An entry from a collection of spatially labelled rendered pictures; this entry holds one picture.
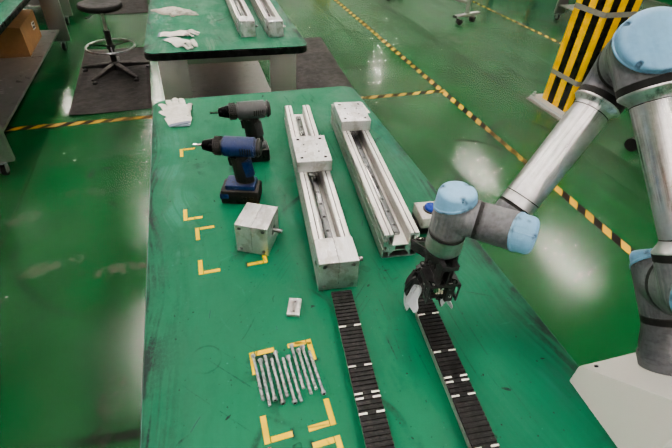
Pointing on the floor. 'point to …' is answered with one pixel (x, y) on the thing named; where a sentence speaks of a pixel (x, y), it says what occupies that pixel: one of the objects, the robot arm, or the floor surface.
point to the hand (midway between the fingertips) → (423, 302)
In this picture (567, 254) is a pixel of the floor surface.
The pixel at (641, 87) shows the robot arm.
